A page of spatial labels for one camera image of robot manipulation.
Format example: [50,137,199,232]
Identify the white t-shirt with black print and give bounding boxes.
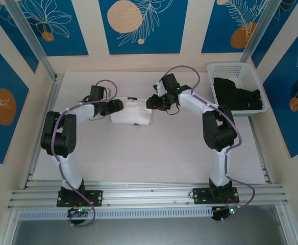
[110,96,154,126]

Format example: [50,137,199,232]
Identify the white plastic basket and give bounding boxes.
[207,62,269,117]

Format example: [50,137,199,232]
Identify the black garment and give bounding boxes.
[213,76,264,111]

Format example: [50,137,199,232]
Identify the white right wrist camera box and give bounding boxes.
[153,80,167,97]

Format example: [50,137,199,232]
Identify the aluminium left side rail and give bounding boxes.
[23,73,64,189]

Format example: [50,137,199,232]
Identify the aluminium rail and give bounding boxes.
[248,117,271,184]
[23,73,64,189]

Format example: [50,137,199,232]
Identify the aluminium left corner post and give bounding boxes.
[3,0,58,82]

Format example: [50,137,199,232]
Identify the aluminium corner post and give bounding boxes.
[234,0,280,75]
[3,0,58,82]

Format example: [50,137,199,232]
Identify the aluminium rail frame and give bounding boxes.
[7,180,290,210]

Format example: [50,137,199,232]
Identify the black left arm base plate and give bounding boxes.
[56,190,104,207]

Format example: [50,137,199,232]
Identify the aluminium right corner post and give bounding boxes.
[234,0,280,75]

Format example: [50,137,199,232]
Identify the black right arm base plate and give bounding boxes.
[192,187,240,205]

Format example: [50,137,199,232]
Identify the white slotted cable duct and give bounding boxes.
[18,206,214,221]

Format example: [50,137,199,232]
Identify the aluminium right side rail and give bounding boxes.
[248,117,271,184]

